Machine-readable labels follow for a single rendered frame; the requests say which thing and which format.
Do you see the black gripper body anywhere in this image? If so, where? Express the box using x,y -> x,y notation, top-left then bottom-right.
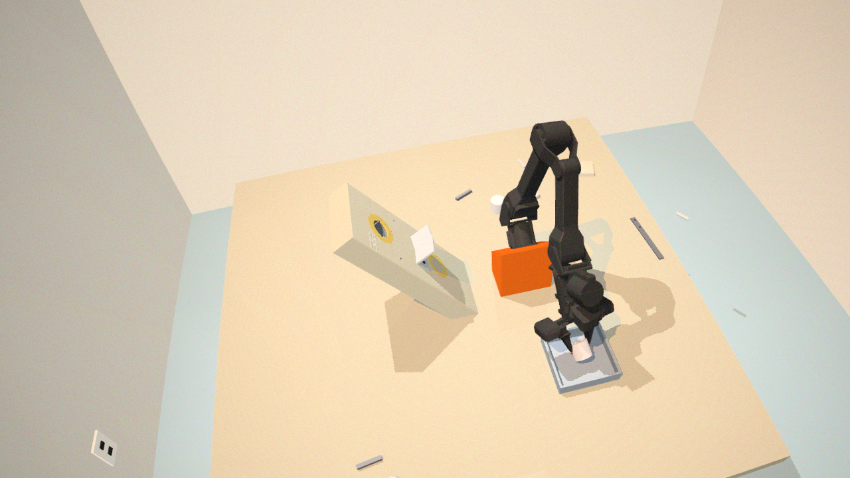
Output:
534,293 -> 614,342

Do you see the grey cylinder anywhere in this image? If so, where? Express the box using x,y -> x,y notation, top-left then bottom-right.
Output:
490,195 -> 504,214

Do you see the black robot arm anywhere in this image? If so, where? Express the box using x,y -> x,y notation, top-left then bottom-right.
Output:
499,120 -> 605,332

